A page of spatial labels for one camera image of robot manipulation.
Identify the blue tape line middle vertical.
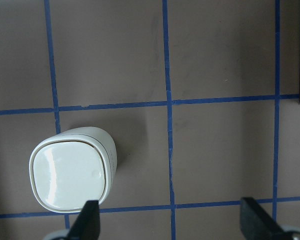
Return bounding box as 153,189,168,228
162,0,176,240

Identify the blue tape line right vertical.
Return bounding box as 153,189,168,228
272,0,281,220

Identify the blue tape line vertical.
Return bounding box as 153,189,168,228
272,0,281,220
43,0,71,230
162,0,176,240

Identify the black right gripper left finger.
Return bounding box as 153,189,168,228
66,200,101,240

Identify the blue tape line left vertical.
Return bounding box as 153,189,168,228
43,0,71,230

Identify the white glossy trash can lid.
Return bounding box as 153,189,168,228
29,141,106,213

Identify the white trash can body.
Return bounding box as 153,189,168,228
28,126,118,209

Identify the blue tape line upper horizontal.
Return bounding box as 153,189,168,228
0,94,300,116

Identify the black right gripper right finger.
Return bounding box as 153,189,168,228
240,197,293,240

